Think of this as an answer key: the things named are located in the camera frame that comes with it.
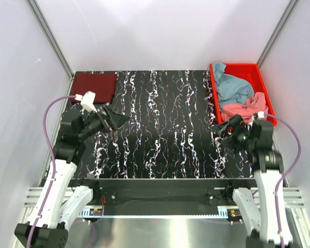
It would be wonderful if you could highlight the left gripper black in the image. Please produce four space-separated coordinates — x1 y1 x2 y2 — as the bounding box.
78 104 131 141

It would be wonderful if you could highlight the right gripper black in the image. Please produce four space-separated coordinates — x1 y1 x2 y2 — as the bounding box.
210 113 255 154

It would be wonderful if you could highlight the blue-grey t-shirt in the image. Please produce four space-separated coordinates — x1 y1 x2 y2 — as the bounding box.
212 62 254 109

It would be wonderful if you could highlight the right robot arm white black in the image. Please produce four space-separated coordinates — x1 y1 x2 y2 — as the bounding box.
211 115 293 247

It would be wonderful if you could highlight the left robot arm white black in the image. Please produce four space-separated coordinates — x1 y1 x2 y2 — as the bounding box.
14 105 130 247

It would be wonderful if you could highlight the folded dark red t-shirt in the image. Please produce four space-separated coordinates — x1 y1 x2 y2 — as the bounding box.
71 72 117 104

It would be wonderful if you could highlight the pink t-shirt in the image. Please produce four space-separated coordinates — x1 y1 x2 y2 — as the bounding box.
221 92 269 123

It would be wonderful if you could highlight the red plastic bin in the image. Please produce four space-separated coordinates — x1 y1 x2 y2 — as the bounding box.
209 64 275 124

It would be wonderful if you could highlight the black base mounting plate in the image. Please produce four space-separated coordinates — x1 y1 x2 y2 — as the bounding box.
69 178 259 207

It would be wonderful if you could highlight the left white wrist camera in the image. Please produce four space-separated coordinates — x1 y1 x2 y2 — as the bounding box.
74 91 97 113

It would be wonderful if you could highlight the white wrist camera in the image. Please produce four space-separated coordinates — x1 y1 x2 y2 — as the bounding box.
74 91 97 113
252 111 267 120

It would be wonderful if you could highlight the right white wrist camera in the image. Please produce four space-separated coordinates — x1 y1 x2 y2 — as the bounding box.
252 111 267 120

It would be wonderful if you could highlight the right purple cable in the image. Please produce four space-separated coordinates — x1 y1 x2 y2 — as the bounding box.
263 113 302 245

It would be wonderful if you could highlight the purple cable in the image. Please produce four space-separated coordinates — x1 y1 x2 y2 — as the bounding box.
27 95 77 248
263 113 302 245

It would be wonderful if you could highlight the aluminium frame rail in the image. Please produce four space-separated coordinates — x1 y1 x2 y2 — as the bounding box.
24 187 306 207

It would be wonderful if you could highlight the left aluminium corner post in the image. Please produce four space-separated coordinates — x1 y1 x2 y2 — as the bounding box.
26 0 74 79

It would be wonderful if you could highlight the aluminium corner post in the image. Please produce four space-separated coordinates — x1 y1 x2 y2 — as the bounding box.
257 0 300 68
26 0 74 79

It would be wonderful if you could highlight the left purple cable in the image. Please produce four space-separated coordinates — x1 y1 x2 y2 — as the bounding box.
27 95 77 248

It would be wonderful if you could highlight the right aluminium corner post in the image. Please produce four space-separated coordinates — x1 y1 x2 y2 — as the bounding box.
257 0 300 68

